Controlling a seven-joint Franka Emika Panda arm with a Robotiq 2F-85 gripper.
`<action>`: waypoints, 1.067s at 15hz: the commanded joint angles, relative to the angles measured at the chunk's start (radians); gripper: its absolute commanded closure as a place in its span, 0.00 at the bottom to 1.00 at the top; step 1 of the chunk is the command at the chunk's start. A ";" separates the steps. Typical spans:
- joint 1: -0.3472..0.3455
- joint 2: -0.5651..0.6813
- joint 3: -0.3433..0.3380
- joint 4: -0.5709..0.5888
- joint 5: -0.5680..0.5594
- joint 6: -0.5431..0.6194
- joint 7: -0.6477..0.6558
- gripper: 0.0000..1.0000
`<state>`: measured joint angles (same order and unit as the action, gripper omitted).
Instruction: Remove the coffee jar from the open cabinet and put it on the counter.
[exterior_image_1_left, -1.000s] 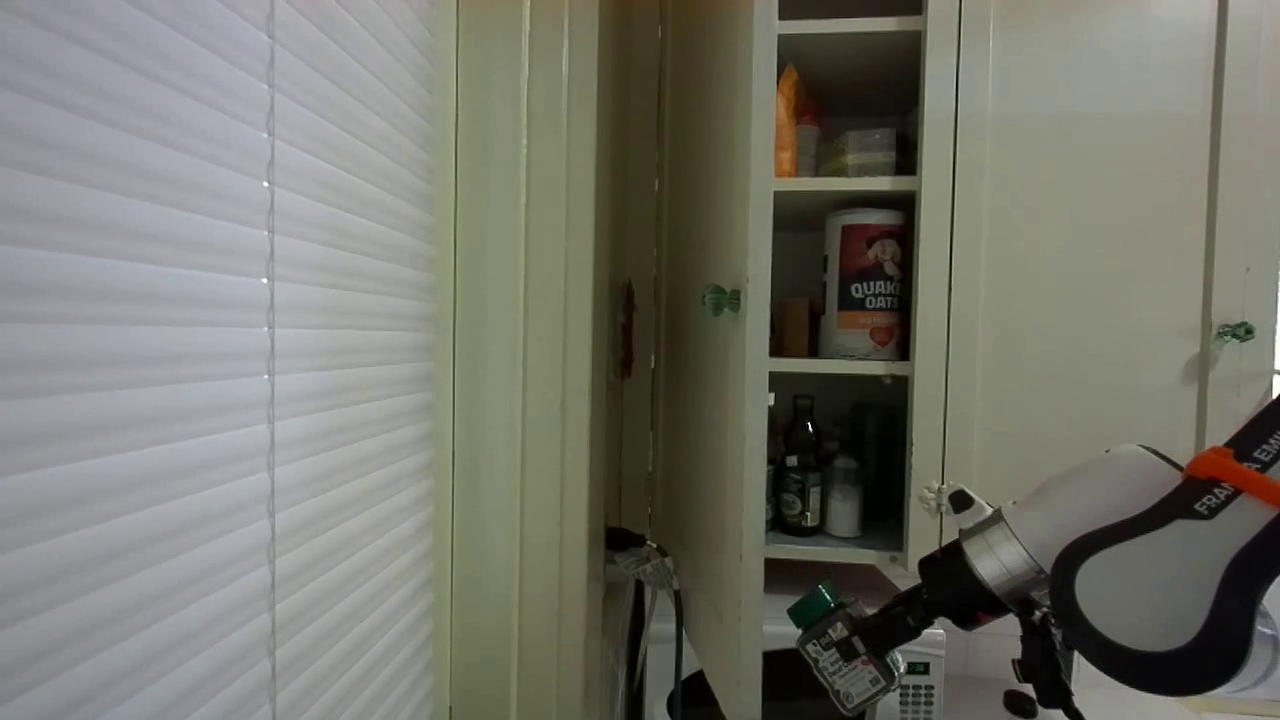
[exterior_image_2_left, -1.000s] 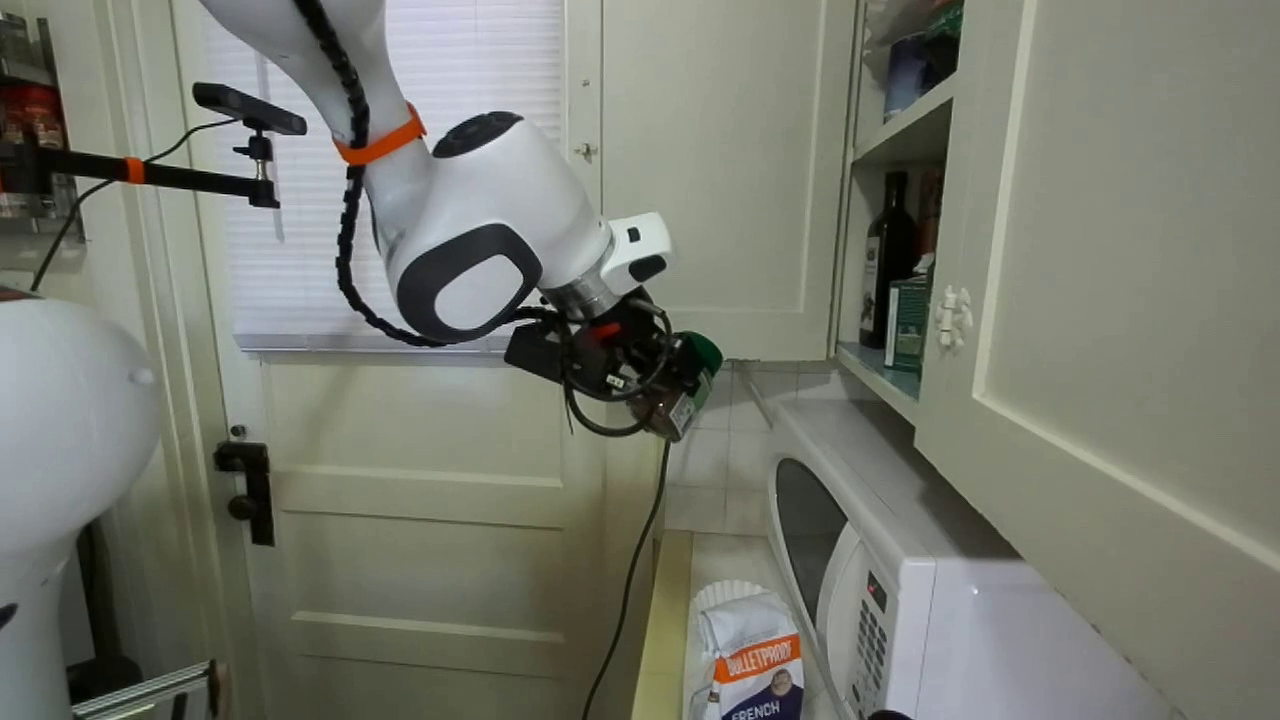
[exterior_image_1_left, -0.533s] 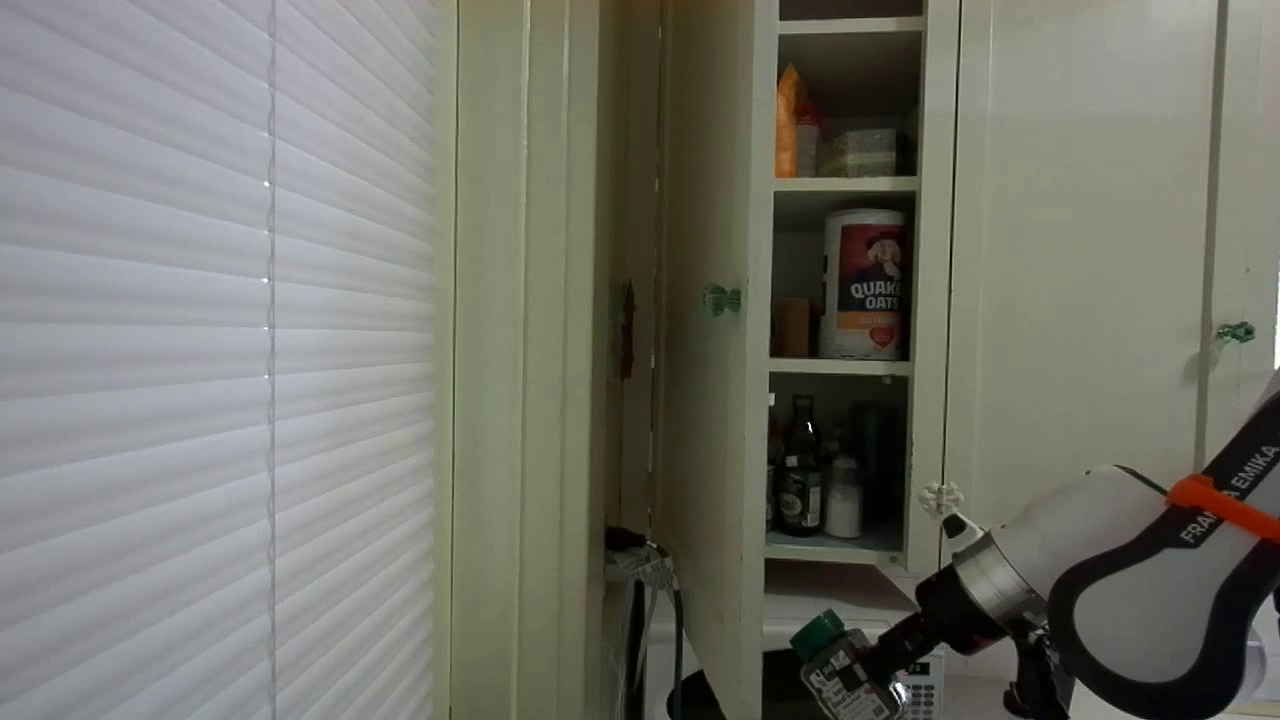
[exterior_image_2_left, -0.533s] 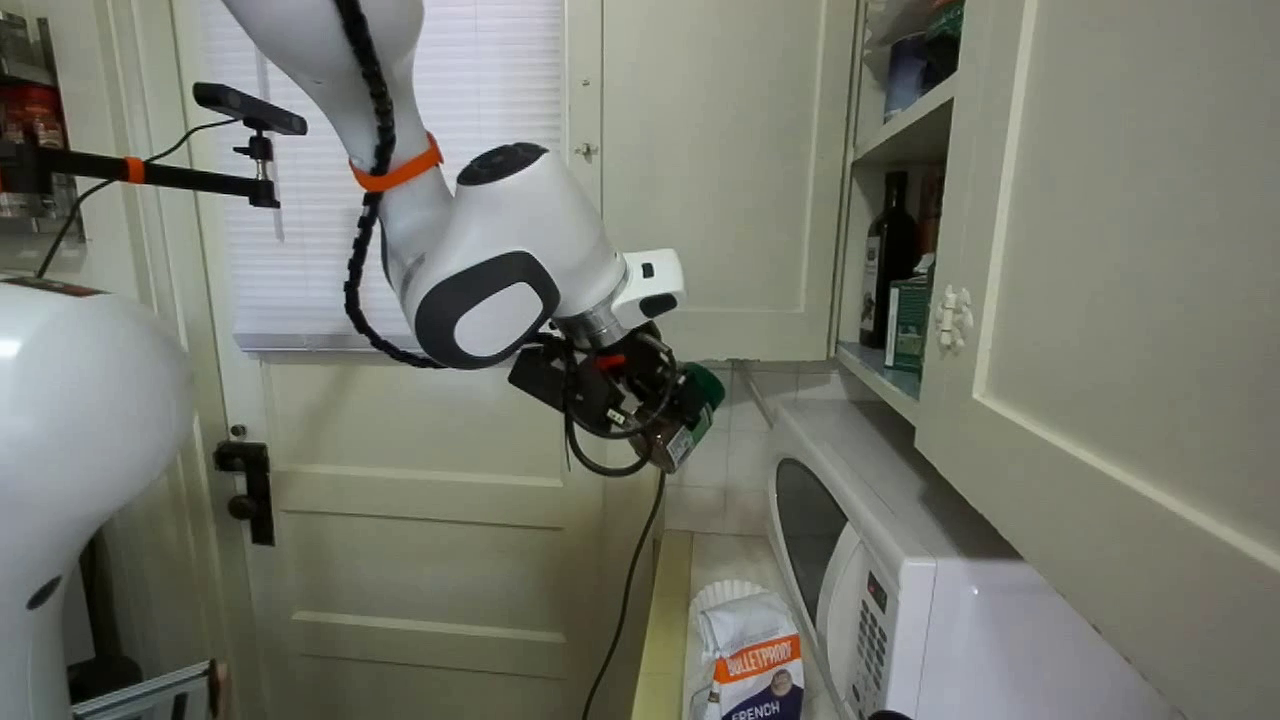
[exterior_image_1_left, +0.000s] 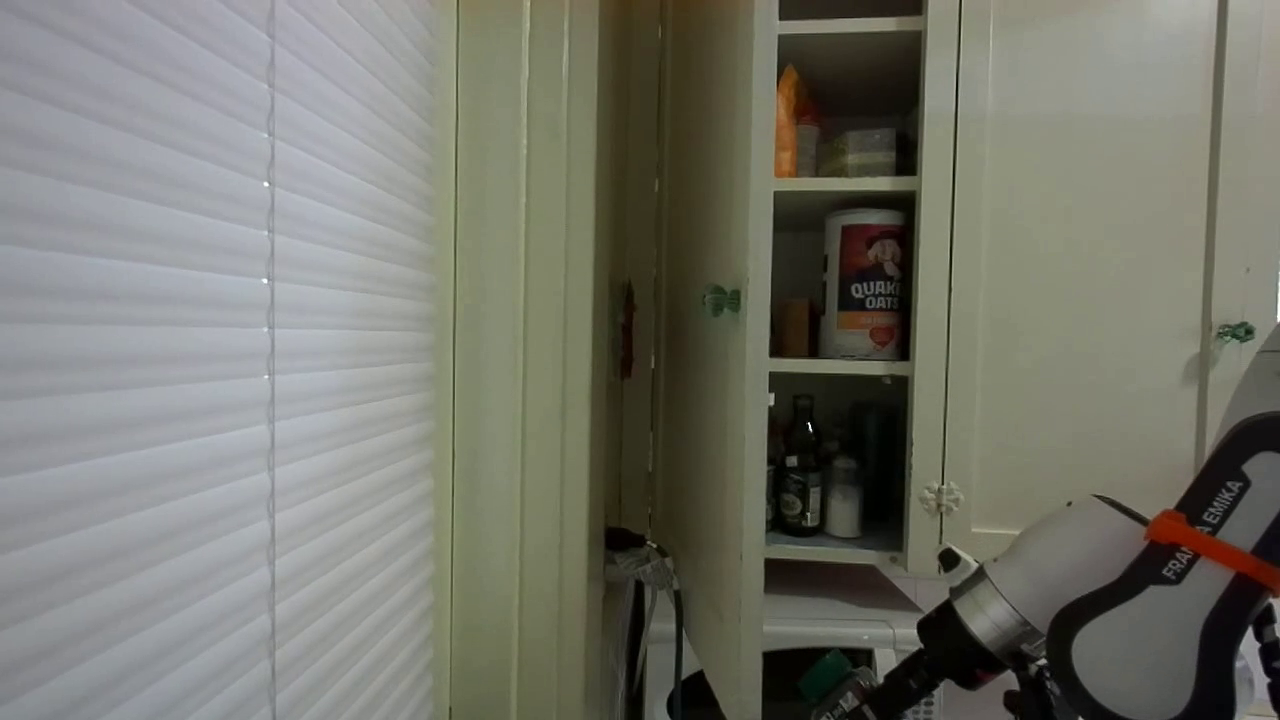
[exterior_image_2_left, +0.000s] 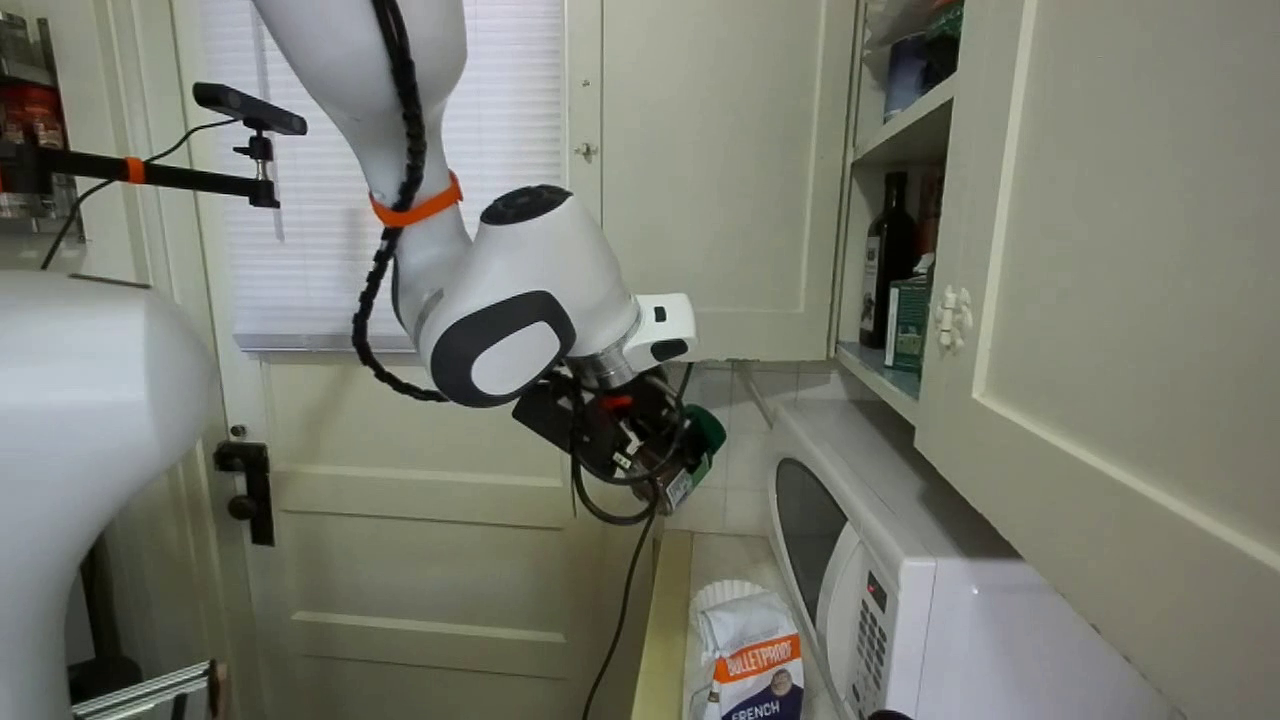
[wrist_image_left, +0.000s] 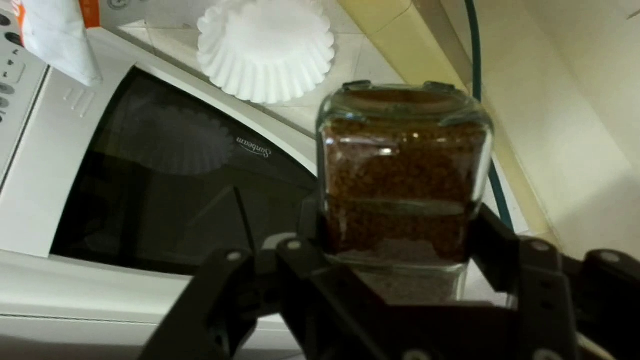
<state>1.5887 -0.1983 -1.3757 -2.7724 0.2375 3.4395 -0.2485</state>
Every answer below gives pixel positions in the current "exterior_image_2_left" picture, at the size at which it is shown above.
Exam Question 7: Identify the open white cabinet door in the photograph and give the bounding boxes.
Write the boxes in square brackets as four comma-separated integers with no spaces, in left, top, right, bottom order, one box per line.
[595,0,856,368]

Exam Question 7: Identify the dark glass bottle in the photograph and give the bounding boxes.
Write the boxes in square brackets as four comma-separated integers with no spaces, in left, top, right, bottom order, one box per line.
[856,169,926,351]

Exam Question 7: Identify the coffee jar with green lid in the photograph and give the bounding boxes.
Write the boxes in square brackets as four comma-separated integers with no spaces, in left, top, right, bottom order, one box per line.
[650,400,731,517]

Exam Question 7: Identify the black corrugated cable conduit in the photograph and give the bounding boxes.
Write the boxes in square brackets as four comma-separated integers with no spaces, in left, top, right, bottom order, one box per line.
[347,0,452,404]

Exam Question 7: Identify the black door latch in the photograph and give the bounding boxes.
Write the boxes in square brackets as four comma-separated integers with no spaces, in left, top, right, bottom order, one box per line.
[214,422,282,552]

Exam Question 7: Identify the closed white cabinet door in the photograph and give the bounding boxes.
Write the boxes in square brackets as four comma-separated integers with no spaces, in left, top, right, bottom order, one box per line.
[918,0,1280,720]

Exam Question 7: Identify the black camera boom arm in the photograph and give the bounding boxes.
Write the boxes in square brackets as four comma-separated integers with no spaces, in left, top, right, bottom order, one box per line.
[0,132,288,215]

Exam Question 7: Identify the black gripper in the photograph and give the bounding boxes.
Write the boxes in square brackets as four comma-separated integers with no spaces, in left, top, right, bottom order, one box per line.
[512,371,691,510]

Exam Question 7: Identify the white window blinds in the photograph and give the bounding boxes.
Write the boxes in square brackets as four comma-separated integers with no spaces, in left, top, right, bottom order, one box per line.
[196,0,573,349]

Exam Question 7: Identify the white orange coffee bag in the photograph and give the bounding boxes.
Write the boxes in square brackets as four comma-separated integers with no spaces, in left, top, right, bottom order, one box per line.
[683,577,811,720]

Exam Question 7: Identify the white cabinet door knob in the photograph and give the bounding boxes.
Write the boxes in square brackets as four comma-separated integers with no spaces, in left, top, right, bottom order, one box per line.
[932,285,979,357]

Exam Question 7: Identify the white microwave oven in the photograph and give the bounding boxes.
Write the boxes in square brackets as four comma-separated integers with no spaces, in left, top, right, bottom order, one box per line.
[764,384,1175,720]

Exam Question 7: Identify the tall white pantry cabinet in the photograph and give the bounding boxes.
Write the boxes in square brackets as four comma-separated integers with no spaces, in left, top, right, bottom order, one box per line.
[834,0,969,431]

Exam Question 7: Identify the oats canister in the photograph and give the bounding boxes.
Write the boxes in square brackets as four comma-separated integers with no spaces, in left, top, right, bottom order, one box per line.
[875,8,963,115]

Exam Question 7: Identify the orange strap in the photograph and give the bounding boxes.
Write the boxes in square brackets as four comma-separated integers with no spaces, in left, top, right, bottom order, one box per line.
[369,171,468,233]

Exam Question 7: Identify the wall shelf rack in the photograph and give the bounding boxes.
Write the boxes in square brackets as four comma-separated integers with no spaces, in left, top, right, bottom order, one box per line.
[0,11,90,248]

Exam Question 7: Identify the green box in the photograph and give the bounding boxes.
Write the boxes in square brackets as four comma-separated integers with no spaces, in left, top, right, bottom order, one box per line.
[884,270,937,377]

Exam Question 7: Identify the white panel door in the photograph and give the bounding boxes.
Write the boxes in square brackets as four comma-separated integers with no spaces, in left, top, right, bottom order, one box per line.
[173,0,673,720]

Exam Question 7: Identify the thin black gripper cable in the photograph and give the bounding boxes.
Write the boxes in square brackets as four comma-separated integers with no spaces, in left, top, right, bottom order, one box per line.
[570,365,701,720]

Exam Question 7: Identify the black stereo camera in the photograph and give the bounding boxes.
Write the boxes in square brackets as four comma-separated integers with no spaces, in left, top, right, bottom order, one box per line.
[189,77,311,140]

